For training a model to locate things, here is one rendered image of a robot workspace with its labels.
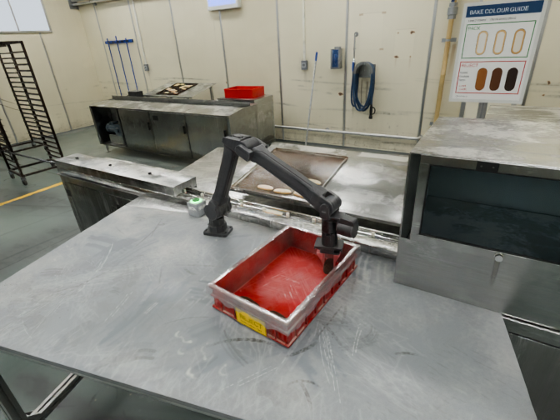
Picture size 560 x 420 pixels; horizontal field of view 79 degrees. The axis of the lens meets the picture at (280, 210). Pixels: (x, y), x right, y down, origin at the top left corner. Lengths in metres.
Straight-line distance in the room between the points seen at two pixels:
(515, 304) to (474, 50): 1.27
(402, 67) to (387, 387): 4.49
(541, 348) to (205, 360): 1.02
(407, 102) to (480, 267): 4.08
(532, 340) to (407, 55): 4.19
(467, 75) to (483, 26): 0.22
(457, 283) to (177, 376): 0.89
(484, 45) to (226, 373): 1.82
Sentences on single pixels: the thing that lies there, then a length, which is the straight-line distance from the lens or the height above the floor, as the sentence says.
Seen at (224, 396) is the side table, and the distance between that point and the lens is 0.99.
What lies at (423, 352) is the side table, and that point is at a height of 0.82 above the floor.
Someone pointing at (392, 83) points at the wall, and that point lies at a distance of 5.14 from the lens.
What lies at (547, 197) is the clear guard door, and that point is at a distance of 1.11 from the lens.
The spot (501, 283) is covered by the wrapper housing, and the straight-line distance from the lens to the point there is 1.24.
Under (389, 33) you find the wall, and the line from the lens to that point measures 5.13.
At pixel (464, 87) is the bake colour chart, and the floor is 1.35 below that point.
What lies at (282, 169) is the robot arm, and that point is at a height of 1.21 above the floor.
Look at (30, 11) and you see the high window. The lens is 8.94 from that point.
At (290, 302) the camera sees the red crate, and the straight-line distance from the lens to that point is 1.19.
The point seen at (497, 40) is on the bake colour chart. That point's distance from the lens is 2.06.
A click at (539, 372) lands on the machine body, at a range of 1.45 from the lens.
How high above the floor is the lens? 1.62
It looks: 27 degrees down
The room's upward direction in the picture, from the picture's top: 3 degrees counter-clockwise
